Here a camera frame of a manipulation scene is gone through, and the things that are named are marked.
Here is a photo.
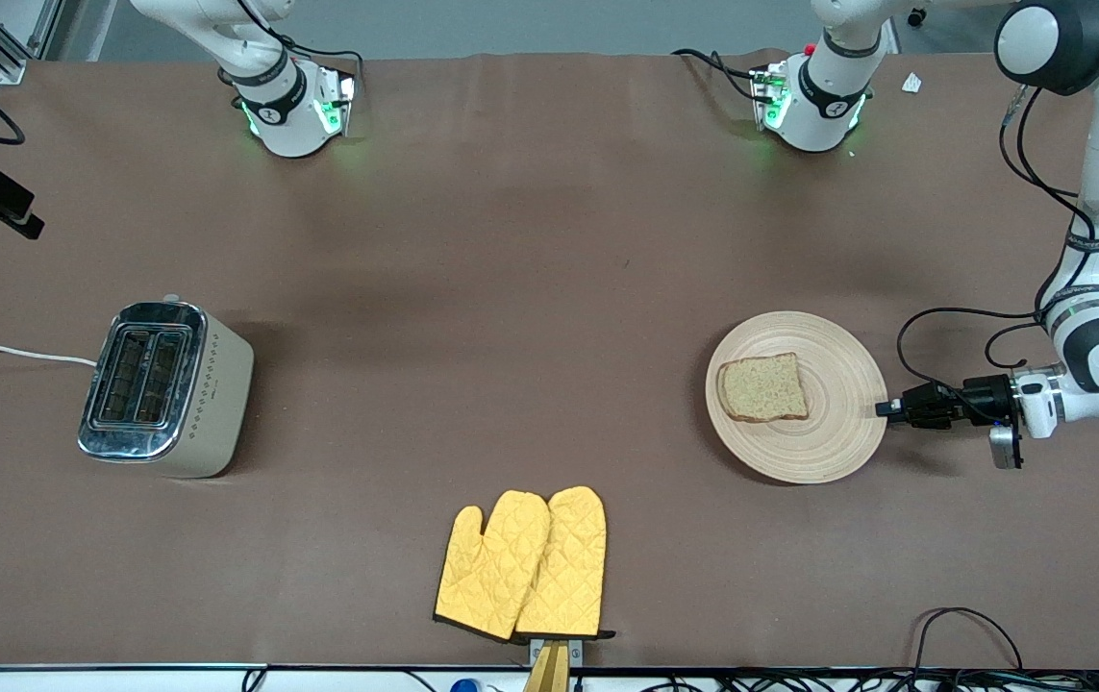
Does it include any round wooden plate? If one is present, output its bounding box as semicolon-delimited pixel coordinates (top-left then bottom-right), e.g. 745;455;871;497
705;310;889;485

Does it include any brown bread slice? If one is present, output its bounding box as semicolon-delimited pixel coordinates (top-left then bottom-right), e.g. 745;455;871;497
715;352;811;425

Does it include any silver and beige toaster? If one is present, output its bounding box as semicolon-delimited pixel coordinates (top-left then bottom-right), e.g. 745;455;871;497
78;294;255;480

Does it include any yellow quilted oven mitt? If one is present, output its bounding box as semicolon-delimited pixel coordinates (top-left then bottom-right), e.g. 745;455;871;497
513;485;617;642
434;490;552;642

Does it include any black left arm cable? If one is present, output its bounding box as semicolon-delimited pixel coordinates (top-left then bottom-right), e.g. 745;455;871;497
897;85;1099;426

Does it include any white toaster power cable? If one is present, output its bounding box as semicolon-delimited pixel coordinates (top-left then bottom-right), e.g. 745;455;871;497
0;344;99;369

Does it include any looped black cable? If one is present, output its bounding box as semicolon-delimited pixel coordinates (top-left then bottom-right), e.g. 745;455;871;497
910;606;1027;674

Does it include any black cable bundle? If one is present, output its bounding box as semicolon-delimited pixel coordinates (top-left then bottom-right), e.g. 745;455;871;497
645;670;1099;692

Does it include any black right base cable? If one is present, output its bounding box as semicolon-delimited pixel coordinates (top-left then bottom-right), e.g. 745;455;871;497
237;0;365;92

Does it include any black base cable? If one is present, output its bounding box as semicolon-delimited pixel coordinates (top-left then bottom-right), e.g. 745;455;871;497
671;48;763;103
237;0;365;92

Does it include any black left base cable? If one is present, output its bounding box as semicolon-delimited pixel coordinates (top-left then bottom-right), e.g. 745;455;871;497
671;48;763;103

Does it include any wooden clamp with grey bracket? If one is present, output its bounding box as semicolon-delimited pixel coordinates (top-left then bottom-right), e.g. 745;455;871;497
522;636;585;692

